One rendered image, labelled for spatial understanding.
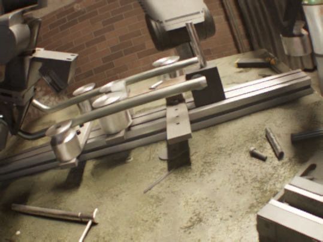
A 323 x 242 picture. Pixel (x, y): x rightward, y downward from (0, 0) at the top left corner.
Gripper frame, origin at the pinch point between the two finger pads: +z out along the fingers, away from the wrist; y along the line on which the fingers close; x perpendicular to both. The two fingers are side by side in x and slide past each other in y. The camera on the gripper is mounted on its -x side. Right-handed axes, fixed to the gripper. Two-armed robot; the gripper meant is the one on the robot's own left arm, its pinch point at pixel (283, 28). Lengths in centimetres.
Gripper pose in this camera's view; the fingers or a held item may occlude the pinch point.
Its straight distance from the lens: 48.1
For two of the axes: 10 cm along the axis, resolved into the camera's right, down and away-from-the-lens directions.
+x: 9.6, -0.1, -2.6
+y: -2.3, 4.5, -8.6
